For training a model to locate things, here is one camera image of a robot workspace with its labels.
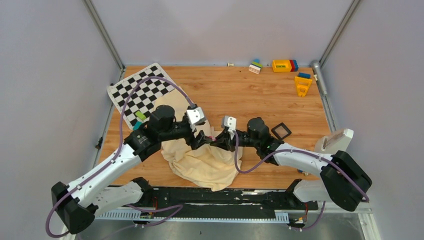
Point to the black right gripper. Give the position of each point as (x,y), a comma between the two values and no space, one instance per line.
(224,142)

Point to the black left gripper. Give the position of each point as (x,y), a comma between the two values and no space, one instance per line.
(200,139)

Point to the pink flower brooch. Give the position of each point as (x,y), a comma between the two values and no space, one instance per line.
(213,138)

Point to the cream yellow garment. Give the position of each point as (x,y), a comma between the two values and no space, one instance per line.
(208,166)

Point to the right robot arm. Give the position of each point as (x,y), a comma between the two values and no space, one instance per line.
(341,180)

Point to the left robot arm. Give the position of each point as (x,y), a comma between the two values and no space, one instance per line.
(80,201)

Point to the black framed magnifier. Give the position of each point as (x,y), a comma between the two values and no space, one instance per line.
(281,131)

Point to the teal block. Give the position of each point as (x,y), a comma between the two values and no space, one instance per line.
(137,125)

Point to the lime green block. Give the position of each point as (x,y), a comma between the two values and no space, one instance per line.
(140,116)

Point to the black white chessboard mat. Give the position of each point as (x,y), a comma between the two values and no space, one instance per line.
(144,97)

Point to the white toy brick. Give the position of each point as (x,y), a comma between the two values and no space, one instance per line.
(254,68)

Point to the green blue brick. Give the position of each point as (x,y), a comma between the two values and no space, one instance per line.
(256,62)

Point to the yellow toy bin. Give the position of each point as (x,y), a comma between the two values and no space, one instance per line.
(282,65)

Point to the red blue brick stack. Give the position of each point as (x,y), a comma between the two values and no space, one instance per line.
(294,65)

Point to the blue toy brick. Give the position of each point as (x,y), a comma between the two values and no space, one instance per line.
(304,75)

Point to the grey metal cylinder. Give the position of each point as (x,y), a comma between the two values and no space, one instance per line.
(316,67)

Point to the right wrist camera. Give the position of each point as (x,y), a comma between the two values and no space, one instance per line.
(229,122)

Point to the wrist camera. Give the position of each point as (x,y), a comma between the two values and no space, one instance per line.
(196,115)
(229,122)

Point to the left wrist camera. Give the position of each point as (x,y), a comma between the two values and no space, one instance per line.
(196,115)

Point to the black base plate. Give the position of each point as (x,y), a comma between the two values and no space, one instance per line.
(229,203)

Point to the yellow toy frame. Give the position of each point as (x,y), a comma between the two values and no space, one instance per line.
(302,85)

